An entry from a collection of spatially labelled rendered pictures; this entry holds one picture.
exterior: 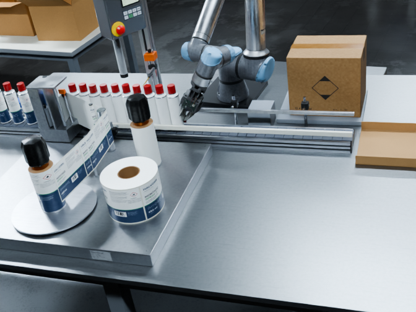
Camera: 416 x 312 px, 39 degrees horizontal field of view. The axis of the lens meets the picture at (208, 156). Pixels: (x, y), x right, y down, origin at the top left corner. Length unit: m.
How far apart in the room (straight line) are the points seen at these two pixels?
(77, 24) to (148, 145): 1.97
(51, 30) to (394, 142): 2.56
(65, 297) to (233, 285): 1.20
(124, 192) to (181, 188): 0.27
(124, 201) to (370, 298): 0.83
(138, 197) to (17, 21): 2.67
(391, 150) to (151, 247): 1.01
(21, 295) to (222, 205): 1.21
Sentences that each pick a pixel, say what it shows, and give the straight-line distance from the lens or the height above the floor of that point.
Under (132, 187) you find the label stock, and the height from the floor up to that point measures 1.02.
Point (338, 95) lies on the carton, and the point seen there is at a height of 0.95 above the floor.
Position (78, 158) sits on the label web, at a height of 1.01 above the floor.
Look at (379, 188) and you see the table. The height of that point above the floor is 0.83.
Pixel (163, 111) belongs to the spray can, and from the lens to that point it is 2.48.
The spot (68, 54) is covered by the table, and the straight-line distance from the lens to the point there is 3.95.
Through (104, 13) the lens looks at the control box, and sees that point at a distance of 2.42.
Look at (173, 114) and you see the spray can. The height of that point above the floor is 0.96.
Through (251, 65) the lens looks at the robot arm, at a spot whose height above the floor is 1.05.
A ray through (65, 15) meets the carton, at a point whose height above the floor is 0.96.
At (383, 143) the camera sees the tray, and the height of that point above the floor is 0.83.
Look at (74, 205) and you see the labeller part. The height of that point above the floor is 0.89.
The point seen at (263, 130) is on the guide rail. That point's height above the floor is 0.91.
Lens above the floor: 2.10
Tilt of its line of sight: 32 degrees down
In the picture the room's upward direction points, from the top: 9 degrees counter-clockwise
